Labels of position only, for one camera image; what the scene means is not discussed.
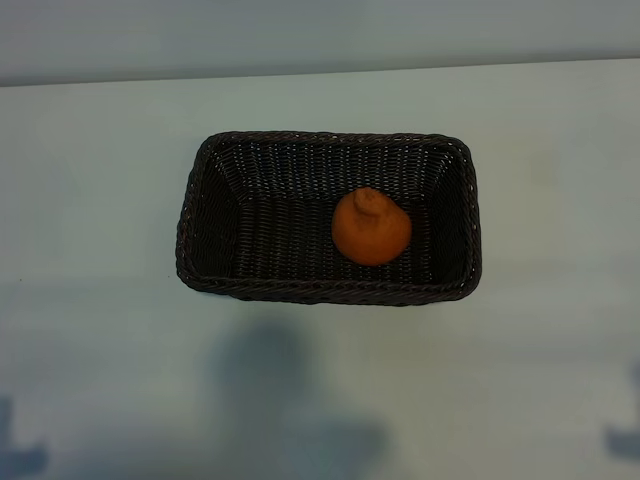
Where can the dark brown woven wicker basket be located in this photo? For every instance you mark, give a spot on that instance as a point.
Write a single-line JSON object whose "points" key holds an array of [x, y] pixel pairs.
{"points": [[280, 240]]}

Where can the orange with knobbed top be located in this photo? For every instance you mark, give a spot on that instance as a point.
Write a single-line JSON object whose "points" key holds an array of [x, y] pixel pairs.
{"points": [[372, 232]]}

